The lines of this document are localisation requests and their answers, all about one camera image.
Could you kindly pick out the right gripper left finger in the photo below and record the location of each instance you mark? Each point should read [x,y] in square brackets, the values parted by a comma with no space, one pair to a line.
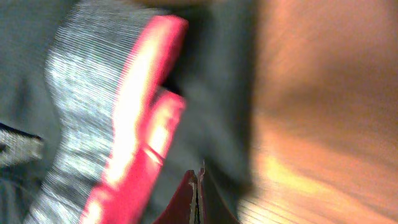
[182,208]

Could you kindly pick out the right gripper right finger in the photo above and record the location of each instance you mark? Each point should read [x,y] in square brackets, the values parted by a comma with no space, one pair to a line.
[211,207]

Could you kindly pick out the black leggings with orange waistband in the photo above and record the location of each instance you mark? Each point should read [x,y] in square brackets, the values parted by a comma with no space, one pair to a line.
[106,104]

